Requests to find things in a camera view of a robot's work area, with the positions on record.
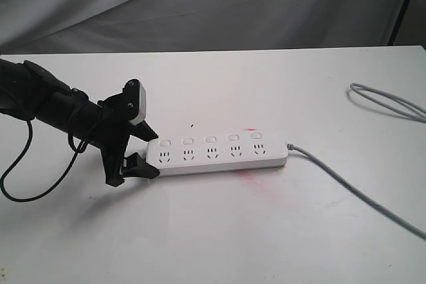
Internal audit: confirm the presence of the white five-outlet power strip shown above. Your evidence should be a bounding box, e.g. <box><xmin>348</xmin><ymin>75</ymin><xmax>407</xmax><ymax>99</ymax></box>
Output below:
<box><xmin>146</xmin><ymin>130</ymin><xmax>289</xmax><ymax>176</ymax></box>

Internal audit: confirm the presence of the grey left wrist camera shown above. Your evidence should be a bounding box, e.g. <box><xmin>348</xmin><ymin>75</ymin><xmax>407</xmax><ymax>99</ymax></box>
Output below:
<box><xmin>129</xmin><ymin>84</ymin><xmax>146</xmax><ymax>126</ymax></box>

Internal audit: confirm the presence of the white backdrop cloth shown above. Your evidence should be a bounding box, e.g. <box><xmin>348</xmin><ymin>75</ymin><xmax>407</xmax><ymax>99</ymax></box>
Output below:
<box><xmin>1</xmin><ymin>0</ymin><xmax>403</xmax><ymax>54</ymax></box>

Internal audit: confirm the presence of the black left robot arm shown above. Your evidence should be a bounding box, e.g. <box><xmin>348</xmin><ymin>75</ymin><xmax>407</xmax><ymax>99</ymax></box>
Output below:
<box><xmin>1</xmin><ymin>60</ymin><xmax>160</xmax><ymax>187</ymax></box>

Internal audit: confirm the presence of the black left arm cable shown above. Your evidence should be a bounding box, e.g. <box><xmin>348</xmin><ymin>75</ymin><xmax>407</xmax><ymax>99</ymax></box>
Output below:
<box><xmin>0</xmin><ymin>104</ymin><xmax>110</xmax><ymax>202</ymax></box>

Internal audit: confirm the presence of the grey power cord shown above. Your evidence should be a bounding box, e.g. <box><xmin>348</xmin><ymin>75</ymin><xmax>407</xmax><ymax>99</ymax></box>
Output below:
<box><xmin>286</xmin><ymin>82</ymin><xmax>426</xmax><ymax>241</ymax></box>

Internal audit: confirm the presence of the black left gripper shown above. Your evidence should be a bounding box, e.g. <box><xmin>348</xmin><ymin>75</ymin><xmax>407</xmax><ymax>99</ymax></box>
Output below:
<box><xmin>95</xmin><ymin>79</ymin><xmax>160</xmax><ymax>186</ymax></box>

